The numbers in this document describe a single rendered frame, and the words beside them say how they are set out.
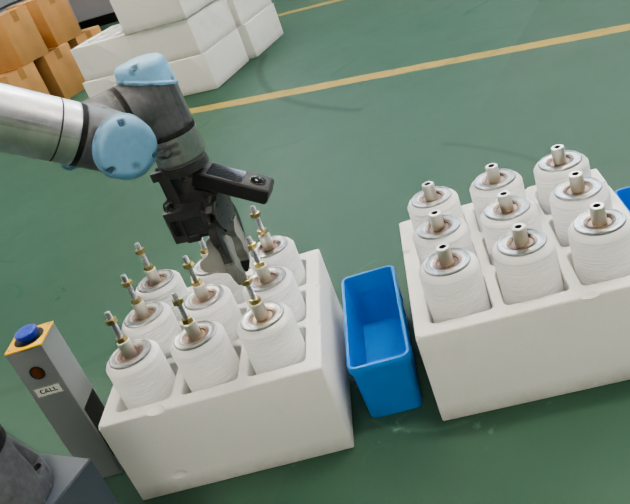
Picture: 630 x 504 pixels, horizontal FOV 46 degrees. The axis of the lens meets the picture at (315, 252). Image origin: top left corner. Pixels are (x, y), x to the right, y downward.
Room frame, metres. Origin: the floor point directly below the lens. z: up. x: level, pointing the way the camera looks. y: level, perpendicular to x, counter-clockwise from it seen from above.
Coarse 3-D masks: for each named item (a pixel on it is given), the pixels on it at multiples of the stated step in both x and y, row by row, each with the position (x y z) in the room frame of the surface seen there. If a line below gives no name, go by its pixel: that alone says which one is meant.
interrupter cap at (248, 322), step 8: (264, 304) 1.07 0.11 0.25; (272, 304) 1.06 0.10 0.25; (280, 304) 1.05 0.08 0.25; (248, 312) 1.07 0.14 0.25; (272, 312) 1.04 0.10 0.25; (280, 312) 1.03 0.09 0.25; (240, 320) 1.05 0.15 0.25; (248, 320) 1.04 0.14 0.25; (256, 320) 1.04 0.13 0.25; (264, 320) 1.03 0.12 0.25; (272, 320) 1.02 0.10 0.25; (248, 328) 1.02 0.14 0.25; (256, 328) 1.01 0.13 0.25; (264, 328) 1.01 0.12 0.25
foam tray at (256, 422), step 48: (192, 288) 1.37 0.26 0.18; (336, 336) 1.17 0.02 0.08; (240, 384) 0.99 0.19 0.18; (288, 384) 0.96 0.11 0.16; (336, 384) 1.01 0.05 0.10; (144, 432) 1.01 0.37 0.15; (192, 432) 1.00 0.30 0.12; (240, 432) 0.98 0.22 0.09; (288, 432) 0.97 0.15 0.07; (336, 432) 0.96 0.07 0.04; (144, 480) 1.02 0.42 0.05; (192, 480) 1.00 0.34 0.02
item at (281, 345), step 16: (288, 320) 1.02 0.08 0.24; (240, 336) 1.02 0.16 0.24; (256, 336) 1.00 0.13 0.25; (272, 336) 1.00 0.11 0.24; (288, 336) 1.01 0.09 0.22; (256, 352) 1.01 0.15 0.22; (272, 352) 1.00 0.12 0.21; (288, 352) 1.00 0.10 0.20; (304, 352) 1.02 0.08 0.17; (256, 368) 1.02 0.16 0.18; (272, 368) 1.00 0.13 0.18
